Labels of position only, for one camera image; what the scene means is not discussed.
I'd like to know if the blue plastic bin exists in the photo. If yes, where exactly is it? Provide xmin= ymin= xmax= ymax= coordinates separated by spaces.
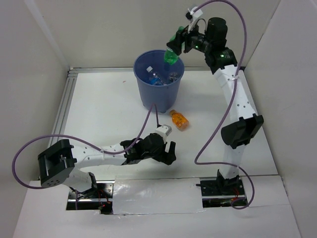
xmin=133 ymin=50 xmax=185 ymax=113

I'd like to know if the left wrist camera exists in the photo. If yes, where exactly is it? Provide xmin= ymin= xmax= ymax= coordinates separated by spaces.
xmin=155 ymin=124 xmax=172 ymax=141

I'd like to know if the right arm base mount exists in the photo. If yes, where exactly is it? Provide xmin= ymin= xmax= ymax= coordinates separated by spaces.
xmin=196 ymin=171 xmax=248 ymax=208

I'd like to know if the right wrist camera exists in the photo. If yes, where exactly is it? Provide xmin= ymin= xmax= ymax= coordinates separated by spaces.
xmin=185 ymin=6 xmax=203 ymax=33

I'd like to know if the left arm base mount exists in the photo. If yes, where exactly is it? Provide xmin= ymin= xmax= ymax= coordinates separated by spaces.
xmin=66 ymin=180 xmax=115 ymax=215

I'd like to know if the blue label water bottle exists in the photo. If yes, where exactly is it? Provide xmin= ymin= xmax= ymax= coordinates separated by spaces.
xmin=146 ymin=66 xmax=169 ymax=86

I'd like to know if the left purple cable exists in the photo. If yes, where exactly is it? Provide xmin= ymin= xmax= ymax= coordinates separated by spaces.
xmin=11 ymin=103 xmax=160 ymax=210

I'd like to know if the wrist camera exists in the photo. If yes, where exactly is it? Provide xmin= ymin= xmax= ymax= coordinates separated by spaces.
xmin=155 ymin=124 xmax=172 ymax=141
xmin=185 ymin=6 xmax=203 ymax=33

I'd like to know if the small bottle black cap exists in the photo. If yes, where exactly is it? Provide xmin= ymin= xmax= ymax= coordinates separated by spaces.
xmin=167 ymin=72 xmax=179 ymax=84

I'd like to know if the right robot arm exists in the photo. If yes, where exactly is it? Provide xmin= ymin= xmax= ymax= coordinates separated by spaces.
xmin=184 ymin=17 xmax=264 ymax=194

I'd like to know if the green soda bottle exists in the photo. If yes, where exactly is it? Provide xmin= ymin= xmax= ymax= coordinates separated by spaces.
xmin=164 ymin=26 xmax=188 ymax=65

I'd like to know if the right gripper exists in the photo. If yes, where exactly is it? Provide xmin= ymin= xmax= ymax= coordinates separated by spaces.
xmin=166 ymin=18 xmax=211 ymax=56

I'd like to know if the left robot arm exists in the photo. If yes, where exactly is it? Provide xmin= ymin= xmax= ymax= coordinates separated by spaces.
xmin=38 ymin=27 xmax=186 ymax=198

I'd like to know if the orange juice bottle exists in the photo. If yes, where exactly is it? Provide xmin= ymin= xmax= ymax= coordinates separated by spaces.
xmin=169 ymin=110 xmax=189 ymax=131

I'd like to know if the aluminium frame rail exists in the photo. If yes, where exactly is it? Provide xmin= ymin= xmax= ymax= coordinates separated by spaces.
xmin=53 ymin=68 xmax=147 ymax=147

